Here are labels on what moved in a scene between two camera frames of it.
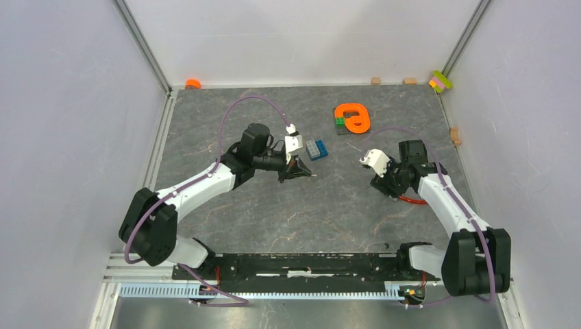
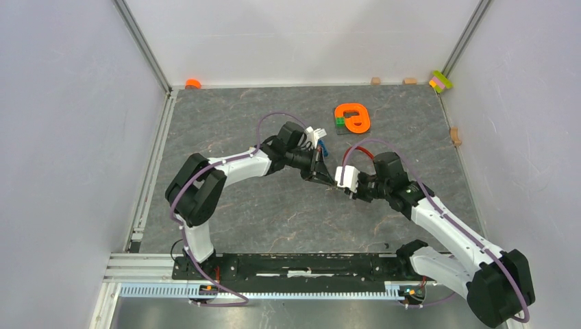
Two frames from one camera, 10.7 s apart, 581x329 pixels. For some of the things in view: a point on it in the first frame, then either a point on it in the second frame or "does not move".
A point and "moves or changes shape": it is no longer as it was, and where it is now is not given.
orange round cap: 192,83 does not move
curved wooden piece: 454,136 does not move
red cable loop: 415,201 moves or changes shape
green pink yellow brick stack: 438,81 does not move
